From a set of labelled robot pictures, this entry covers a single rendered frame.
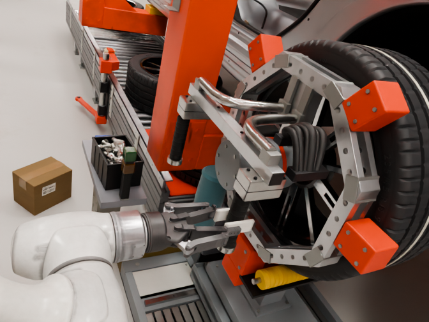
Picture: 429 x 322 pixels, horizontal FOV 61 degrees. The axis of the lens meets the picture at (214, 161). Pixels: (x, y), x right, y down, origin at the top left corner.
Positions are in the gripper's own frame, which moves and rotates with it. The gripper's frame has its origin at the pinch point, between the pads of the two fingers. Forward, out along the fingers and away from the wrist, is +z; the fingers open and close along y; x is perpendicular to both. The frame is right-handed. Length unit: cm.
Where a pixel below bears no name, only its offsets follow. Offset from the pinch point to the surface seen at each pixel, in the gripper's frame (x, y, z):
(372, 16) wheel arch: 40, -40, 59
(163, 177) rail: -44, -73, 16
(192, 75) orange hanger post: 9, -60, 13
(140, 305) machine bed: -75, -34, -1
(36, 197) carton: -72, -101, -33
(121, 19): -22, -253, 37
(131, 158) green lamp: -19, -53, -6
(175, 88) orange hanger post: 4, -60, 8
